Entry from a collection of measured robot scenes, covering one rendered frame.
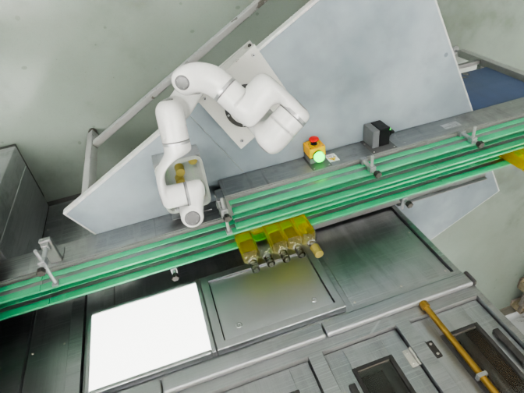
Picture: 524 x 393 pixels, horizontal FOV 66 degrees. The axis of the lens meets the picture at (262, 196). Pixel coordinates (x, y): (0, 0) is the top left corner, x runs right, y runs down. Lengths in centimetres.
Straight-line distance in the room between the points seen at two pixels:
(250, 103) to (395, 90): 80
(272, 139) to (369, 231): 80
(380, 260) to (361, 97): 66
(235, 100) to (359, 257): 86
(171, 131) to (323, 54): 66
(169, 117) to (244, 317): 74
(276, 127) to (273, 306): 66
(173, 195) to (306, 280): 61
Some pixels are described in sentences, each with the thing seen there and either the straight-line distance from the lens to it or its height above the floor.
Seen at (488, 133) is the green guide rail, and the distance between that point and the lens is 199.
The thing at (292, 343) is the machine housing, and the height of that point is 138.
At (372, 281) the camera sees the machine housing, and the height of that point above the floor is 123.
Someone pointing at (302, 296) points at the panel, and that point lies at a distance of 153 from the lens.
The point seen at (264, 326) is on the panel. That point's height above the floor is 128.
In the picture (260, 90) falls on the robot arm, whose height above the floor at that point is 107.
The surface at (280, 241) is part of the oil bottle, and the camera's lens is 151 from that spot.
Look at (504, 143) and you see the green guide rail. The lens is 209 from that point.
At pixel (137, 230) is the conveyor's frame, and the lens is 167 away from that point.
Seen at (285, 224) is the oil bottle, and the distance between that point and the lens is 158.
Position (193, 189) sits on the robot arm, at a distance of 129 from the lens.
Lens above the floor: 213
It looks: 52 degrees down
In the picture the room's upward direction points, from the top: 151 degrees clockwise
